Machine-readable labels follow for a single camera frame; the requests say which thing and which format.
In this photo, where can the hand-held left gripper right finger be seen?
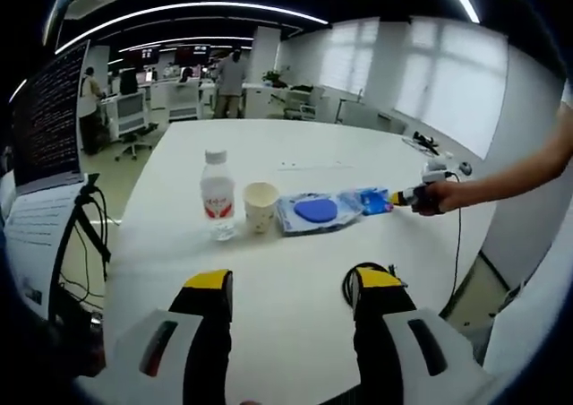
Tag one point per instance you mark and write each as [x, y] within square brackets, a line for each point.
[385, 333]

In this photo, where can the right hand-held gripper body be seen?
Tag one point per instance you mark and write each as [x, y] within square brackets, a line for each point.
[435, 172]

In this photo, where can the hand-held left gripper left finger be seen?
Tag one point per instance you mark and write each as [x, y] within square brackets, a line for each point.
[206, 333]

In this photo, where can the white paper cup green print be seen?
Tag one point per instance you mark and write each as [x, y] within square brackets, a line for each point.
[259, 212]

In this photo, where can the clear plastic water bottle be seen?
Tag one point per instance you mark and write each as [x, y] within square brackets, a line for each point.
[218, 199]

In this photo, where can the person's right hand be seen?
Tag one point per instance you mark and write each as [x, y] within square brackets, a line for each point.
[441, 199]

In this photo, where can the small grey round object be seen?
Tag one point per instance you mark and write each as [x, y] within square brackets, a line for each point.
[466, 168]

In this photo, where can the black gadget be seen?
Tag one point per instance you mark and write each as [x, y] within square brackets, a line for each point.
[425, 138]

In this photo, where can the white table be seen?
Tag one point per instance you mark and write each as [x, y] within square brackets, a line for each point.
[179, 252]

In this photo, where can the wide window with blinds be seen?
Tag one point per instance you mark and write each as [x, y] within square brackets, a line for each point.
[452, 78]

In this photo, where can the narrow window with blinds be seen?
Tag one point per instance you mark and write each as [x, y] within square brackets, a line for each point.
[347, 57]

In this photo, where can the person's white shirt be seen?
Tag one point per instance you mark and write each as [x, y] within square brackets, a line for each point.
[528, 311]

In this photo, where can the green potted plant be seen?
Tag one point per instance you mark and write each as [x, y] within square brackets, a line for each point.
[275, 77]

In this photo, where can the silver laptop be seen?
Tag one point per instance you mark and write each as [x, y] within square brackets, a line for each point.
[53, 118]

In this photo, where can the long curved ceiling light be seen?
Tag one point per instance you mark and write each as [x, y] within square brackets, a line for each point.
[201, 6]

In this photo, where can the ceiling air vent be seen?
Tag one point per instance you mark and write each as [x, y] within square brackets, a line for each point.
[91, 2]

